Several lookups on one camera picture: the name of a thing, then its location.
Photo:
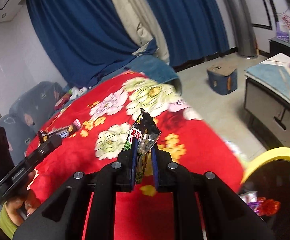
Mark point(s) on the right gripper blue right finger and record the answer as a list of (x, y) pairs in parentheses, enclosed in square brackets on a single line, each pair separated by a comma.
[(155, 167)]

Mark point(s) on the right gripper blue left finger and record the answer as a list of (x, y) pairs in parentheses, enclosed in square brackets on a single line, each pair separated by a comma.
[(134, 147)]

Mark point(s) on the green black snack bag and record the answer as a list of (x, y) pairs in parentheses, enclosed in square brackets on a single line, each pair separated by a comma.
[(147, 133)]

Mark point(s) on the red plastic bag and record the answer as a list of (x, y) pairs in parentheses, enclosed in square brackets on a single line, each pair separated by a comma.
[(267, 207)]

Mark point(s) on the purple candy wrapper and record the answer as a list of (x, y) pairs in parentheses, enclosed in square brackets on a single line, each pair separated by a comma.
[(250, 198)]

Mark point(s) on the green sleeve left forearm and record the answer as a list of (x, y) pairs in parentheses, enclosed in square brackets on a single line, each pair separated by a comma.
[(6, 224)]

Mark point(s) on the yellow rimmed trash bin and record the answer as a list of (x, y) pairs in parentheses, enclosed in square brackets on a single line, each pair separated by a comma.
[(269, 176)]

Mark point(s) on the left hand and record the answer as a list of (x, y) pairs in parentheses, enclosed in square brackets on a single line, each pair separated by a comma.
[(26, 198)]

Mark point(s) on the red floral blanket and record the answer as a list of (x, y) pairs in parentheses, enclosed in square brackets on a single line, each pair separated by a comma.
[(107, 114)]

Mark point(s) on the grey patterned pillow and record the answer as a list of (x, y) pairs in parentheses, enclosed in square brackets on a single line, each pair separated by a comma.
[(27, 115)]

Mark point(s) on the blue sofa cover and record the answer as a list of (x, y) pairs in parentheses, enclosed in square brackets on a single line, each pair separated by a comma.
[(151, 67)]

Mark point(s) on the pile of toys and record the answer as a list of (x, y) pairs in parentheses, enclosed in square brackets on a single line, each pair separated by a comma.
[(71, 95)]

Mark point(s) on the blue storage box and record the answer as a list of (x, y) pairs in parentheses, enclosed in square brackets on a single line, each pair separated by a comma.
[(222, 78)]

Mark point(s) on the beige curtain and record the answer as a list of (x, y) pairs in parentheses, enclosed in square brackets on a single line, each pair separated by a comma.
[(142, 27)]

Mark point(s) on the right dark blue curtain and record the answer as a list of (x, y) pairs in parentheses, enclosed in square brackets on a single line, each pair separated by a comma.
[(193, 29)]

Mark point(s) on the dark blue curtain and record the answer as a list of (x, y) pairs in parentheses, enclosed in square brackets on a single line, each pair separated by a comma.
[(193, 29), (85, 39)]

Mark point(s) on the left dark blue curtain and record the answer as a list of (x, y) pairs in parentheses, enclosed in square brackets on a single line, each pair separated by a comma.
[(85, 39)]

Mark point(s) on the coffee table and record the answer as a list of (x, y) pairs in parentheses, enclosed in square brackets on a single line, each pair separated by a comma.
[(267, 101)]

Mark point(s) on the silver tower air conditioner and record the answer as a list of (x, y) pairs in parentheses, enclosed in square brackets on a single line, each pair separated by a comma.
[(242, 28)]

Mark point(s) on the black tv cabinet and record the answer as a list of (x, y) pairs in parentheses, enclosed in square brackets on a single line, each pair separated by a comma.
[(279, 46)]

